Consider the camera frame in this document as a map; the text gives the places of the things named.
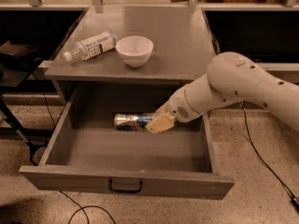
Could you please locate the grey drawer cabinet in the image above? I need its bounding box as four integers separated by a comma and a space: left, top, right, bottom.
46, 5, 215, 101

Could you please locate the black floor cable left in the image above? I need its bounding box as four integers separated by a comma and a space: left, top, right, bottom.
59, 189, 117, 224

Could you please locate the blue silver redbull can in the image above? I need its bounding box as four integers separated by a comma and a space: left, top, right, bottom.
114, 113, 155, 131

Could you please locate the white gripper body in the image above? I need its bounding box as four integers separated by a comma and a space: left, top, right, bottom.
155, 87, 204, 124

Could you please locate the black floor cable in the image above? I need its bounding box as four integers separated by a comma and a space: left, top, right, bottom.
239, 101, 299, 203
59, 189, 117, 224

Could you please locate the clear plastic water bottle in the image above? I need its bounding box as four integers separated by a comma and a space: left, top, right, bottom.
64, 31, 117, 62

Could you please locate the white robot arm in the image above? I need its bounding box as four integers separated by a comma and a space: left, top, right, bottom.
146, 52, 299, 133

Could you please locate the black floor cable right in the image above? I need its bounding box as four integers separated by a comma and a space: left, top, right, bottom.
239, 101, 299, 203

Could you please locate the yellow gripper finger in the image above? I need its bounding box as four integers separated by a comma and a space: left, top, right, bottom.
146, 112, 176, 133

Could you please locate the white ceramic bowl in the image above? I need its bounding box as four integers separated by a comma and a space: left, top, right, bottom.
116, 35, 153, 67

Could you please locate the black stand at left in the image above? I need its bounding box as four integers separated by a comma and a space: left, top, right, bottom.
0, 40, 46, 166

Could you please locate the black drawer handle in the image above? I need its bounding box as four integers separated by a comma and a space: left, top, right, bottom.
108, 179, 143, 194

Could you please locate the open grey top drawer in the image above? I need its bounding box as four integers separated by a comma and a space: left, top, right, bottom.
20, 83, 235, 200

